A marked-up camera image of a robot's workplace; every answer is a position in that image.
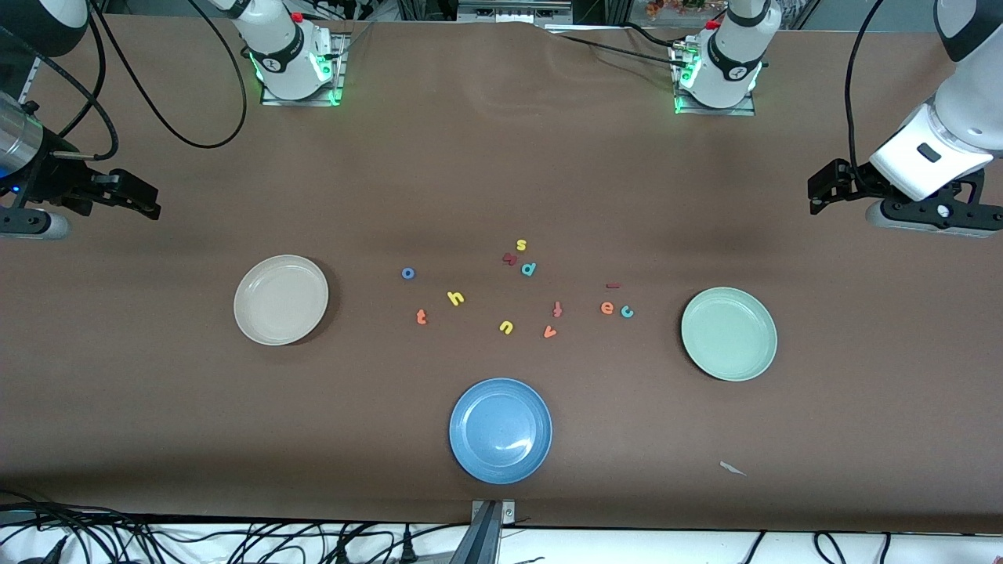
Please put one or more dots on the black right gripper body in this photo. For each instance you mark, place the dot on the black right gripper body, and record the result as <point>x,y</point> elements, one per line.
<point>56,178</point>

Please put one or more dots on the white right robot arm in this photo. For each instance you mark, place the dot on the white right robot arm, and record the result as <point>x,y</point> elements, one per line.
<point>282,47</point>

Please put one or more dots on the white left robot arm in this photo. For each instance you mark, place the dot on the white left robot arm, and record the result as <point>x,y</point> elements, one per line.
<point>733,55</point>

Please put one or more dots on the pale green plate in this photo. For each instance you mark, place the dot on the pale green plate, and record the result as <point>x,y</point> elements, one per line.
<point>729,334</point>

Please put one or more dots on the beige plate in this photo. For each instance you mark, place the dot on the beige plate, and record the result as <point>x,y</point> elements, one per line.
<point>280,300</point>

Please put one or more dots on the dried orange flowers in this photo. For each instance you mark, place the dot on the dried orange flowers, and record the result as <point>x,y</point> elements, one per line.
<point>674,8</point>

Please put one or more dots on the white tape scrap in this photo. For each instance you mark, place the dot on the white tape scrap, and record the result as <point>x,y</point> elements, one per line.
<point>731,468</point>

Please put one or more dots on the dark red foam letter n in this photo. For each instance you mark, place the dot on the dark red foam letter n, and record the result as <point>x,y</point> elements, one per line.
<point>510,259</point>

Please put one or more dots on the brown table cover sheet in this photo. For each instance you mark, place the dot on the brown table cover sheet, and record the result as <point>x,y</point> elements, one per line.
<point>501,157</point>

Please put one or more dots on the grey power strip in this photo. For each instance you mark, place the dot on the grey power strip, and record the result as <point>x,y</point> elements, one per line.
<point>509,12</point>

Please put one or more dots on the blue plate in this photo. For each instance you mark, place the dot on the blue plate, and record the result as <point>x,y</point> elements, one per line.
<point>500,431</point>

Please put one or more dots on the black power plug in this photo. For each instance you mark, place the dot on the black power plug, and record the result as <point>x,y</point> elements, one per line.
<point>407,548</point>
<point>342,554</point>

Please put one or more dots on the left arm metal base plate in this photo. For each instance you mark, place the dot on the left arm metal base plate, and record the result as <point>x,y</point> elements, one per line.
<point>736,111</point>

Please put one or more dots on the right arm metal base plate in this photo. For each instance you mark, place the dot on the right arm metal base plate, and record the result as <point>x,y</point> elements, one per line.
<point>302,102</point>

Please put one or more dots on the grey metal camera mount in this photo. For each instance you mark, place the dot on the grey metal camera mount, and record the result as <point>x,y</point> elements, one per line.
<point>486,540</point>

